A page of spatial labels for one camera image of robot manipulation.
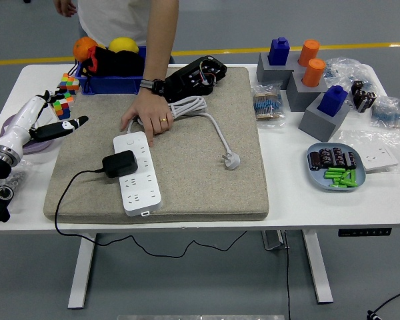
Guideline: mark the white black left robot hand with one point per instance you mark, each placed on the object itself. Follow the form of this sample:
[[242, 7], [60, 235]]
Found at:
[[20, 121]]

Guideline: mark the white power strip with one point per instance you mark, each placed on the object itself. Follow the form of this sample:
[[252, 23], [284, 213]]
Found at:
[[143, 196]]

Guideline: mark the metal bracket under table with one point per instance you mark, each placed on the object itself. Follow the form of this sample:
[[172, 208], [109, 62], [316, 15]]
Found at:
[[273, 240]]

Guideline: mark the black plug adapter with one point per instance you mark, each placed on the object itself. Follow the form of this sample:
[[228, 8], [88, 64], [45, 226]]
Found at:
[[120, 163]]

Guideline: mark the black wristwatch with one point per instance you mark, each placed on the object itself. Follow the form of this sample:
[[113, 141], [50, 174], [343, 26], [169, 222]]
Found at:
[[155, 86]]

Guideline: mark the white wall switch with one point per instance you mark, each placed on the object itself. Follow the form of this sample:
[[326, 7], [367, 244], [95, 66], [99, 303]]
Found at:
[[50, 115]]

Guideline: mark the white table leg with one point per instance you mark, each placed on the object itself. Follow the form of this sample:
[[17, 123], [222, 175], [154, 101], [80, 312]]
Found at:
[[83, 266], [316, 266]]

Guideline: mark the orange fruit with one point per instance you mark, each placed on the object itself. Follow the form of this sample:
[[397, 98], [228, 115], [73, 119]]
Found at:
[[83, 48]]

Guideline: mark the grey-brown mat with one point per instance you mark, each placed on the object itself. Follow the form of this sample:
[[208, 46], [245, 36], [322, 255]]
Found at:
[[193, 186]]

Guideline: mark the grey-blue plate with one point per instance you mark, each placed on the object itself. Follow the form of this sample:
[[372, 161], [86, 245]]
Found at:
[[316, 180]]

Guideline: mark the yellow lemon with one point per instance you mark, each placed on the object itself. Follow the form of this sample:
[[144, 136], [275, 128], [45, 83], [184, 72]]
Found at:
[[123, 45]]

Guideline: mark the blue peg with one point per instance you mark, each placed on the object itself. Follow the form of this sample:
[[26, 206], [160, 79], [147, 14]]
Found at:
[[332, 101], [278, 51]]

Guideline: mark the green cylindrical battery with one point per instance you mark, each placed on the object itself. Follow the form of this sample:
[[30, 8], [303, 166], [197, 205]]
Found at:
[[354, 176], [346, 175], [349, 183], [338, 186], [335, 171], [333, 175]]

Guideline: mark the black open electronic device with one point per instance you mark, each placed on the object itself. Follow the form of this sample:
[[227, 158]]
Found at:
[[200, 76]]

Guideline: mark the clear plastic bag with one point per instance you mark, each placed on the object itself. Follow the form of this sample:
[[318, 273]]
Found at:
[[350, 138]]

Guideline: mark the person's left hand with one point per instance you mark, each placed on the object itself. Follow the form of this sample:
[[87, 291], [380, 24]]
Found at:
[[150, 110]]

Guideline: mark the black table control panel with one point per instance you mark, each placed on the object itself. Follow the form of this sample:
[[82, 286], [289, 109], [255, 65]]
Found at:
[[365, 232]]

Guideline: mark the person's right hand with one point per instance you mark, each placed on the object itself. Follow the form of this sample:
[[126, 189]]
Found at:
[[66, 7]]

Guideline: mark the person's left forearm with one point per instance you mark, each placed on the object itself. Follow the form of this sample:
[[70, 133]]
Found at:
[[160, 43]]

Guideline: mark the black red cloth pouch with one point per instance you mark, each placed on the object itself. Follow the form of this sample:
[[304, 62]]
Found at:
[[120, 65]]

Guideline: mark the clear bag of resistors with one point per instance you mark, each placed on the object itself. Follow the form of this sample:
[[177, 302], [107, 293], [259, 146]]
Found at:
[[266, 106], [386, 111], [350, 71]]

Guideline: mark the purple plate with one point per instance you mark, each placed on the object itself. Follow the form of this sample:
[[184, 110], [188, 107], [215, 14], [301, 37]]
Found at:
[[40, 147]]

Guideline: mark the colourful puzzle cube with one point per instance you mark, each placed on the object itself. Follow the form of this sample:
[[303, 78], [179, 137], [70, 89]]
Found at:
[[63, 108], [70, 83]]

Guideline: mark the white wall socket panel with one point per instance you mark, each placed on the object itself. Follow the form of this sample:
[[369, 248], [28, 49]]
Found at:
[[380, 158]]

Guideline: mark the bag of black capacitors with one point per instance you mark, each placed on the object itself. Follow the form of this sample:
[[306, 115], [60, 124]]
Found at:
[[361, 96]]

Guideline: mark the orange cylinder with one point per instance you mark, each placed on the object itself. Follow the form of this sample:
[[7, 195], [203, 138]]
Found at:
[[309, 53], [314, 73]]

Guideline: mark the blue plastic bin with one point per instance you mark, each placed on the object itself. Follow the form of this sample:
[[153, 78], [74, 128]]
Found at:
[[113, 85]]

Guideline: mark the grey block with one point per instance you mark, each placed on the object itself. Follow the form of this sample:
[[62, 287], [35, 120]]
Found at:
[[300, 96], [270, 71], [316, 125]]

